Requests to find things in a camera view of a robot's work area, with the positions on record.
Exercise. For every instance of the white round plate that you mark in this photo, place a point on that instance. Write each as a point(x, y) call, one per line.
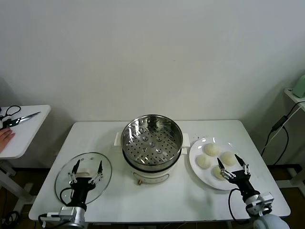
point(200, 176)

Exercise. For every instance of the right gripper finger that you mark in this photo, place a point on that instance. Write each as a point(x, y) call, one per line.
point(225, 173)
point(245, 168)

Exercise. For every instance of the person's bare hand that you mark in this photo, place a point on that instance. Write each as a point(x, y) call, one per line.
point(6, 138)

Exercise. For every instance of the mint green appliance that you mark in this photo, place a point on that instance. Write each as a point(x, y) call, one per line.
point(300, 88)

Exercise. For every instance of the white shelf table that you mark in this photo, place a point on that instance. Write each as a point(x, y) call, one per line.
point(289, 93)

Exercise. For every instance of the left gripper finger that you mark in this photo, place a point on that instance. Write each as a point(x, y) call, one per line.
point(72, 177)
point(96, 177)

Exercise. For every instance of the white side table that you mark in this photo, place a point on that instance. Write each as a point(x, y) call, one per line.
point(28, 133)

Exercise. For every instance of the white steamed baozi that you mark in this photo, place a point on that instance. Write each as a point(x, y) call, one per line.
point(227, 158)
point(212, 149)
point(204, 162)
point(216, 172)

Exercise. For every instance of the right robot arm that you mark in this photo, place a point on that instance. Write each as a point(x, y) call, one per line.
point(269, 220)

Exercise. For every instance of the cream electric cooker pot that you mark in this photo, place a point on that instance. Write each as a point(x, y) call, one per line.
point(152, 177)

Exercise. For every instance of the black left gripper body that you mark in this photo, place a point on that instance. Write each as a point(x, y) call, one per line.
point(79, 188)

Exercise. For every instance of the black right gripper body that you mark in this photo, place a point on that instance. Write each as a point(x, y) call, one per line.
point(244, 182)

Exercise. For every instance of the stainless steel steamer basket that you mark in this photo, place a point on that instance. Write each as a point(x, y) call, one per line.
point(152, 143)

